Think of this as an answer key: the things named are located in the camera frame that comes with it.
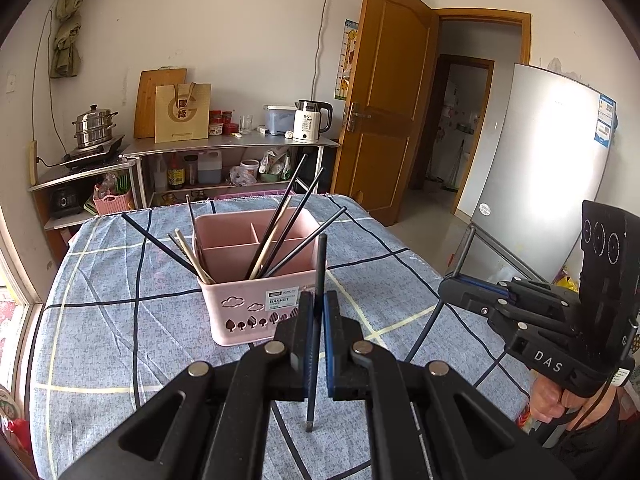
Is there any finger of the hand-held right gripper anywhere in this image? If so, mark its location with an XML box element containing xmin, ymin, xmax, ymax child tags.
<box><xmin>438</xmin><ymin>278</ymin><xmax>501</xmax><ymax>317</ymax></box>
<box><xmin>447</xmin><ymin>272</ymin><xmax>521</xmax><ymax>298</ymax></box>

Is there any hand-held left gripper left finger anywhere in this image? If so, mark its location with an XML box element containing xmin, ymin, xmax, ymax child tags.
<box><xmin>57</xmin><ymin>292</ymin><xmax>316</xmax><ymax>480</ymax></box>

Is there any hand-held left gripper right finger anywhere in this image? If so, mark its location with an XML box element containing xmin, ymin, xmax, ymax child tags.
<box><xmin>322</xmin><ymin>291</ymin><xmax>576</xmax><ymax>480</ymax></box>

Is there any pink utensil basket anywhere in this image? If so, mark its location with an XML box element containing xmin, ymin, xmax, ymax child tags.
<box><xmin>192</xmin><ymin>208</ymin><xmax>328</xmax><ymax>347</ymax></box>

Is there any person's right forearm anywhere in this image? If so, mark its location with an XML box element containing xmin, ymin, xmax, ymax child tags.
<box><xmin>550</xmin><ymin>390</ymin><xmax>640</xmax><ymax>480</ymax></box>

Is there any person's right hand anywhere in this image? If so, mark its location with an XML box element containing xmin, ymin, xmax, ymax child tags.
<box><xmin>530</xmin><ymin>375</ymin><xmax>583</xmax><ymax>448</ymax></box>

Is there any yellow snack packet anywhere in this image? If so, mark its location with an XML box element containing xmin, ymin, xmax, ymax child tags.
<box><xmin>552</xmin><ymin>265</ymin><xmax>581</xmax><ymax>292</ymax></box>

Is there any silver refrigerator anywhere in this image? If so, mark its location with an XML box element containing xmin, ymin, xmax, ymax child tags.
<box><xmin>457</xmin><ymin>62</ymin><xmax>617</xmax><ymax>283</ymax></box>

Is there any green bowl with packets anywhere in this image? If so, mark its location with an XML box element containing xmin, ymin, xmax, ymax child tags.
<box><xmin>259</xmin><ymin>149</ymin><xmax>293</xmax><ymax>183</ymax></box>

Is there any crumpled plastic bag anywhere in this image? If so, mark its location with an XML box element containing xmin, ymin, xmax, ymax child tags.
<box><xmin>229</xmin><ymin>165</ymin><xmax>258</xmax><ymax>187</ymax></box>

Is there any dark liquid plastic jug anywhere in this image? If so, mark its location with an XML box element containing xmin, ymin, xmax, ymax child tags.
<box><xmin>197</xmin><ymin>150</ymin><xmax>223</xmax><ymax>185</ymax></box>

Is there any soy sauce bottle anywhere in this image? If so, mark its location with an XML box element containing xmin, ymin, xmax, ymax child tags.
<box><xmin>167</xmin><ymin>152</ymin><xmax>186</xmax><ymax>190</ymax></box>

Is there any wooden door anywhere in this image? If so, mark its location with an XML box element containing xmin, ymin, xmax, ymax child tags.
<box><xmin>330</xmin><ymin>0</ymin><xmax>441</xmax><ymax>226</ymax></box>

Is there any long metal shelf table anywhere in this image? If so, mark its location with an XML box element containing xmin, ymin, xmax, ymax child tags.
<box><xmin>120</xmin><ymin>132</ymin><xmax>341</xmax><ymax>211</ymax></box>

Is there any white electric kettle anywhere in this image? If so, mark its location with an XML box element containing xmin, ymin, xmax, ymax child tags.
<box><xmin>292</xmin><ymin>100</ymin><xmax>334</xmax><ymax>143</ymax></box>

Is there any clear plastic storage box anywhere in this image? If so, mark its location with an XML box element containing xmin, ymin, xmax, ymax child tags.
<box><xmin>263</xmin><ymin>105</ymin><xmax>298</xmax><ymax>137</ymax></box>

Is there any small pink woven basket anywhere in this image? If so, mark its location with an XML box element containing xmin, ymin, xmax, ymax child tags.
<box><xmin>93</xmin><ymin>187</ymin><xmax>133</xmax><ymax>216</ymax></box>

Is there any giraffe height chart poster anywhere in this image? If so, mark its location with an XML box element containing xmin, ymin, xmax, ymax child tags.
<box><xmin>333</xmin><ymin>20</ymin><xmax>358</xmax><ymax>101</ymax></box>

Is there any tan paper gift bag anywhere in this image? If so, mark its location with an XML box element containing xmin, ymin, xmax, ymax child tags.
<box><xmin>154</xmin><ymin>82</ymin><xmax>212</xmax><ymax>144</ymax></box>

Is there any black kitchen appliance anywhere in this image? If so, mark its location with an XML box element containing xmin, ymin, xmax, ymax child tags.
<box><xmin>50</xmin><ymin>185</ymin><xmax>81</xmax><ymax>219</ymax></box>

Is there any low metal shelf stand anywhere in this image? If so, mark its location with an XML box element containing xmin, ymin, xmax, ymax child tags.
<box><xmin>27</xmin><ymin>157</ymin><xmax>138</xmax><ymax>231</ymax></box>

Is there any black induction cooker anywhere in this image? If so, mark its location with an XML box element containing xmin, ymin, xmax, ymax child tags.
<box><xmin>61</xmin><ymin>135</ymin><xmax>126</xmax><ymax>168</ymax></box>

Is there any wooden cutting board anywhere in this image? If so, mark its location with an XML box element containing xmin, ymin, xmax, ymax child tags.
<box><xmin>133</xmin><ymin>68</ymin><xmax>188</xmax><ymax>139</ymax></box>

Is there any steel steamer pot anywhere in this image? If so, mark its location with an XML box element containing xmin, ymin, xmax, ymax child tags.
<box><xmin>72</xmin><ymin>105</ymin><xmax>120</xmax><ymax>150</ymax></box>

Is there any hanging green cloth bag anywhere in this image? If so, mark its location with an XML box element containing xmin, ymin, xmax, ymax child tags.
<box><xmin>50</xmin><ymin>0</ymin><xmax>96</xmax><ymax>79</ymax></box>

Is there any wooden door frame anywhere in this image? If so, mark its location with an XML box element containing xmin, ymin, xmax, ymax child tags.
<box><xmin>431</xmin><ymin>9</ymin><xmax>532</xmax><ymax>216</ymax></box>

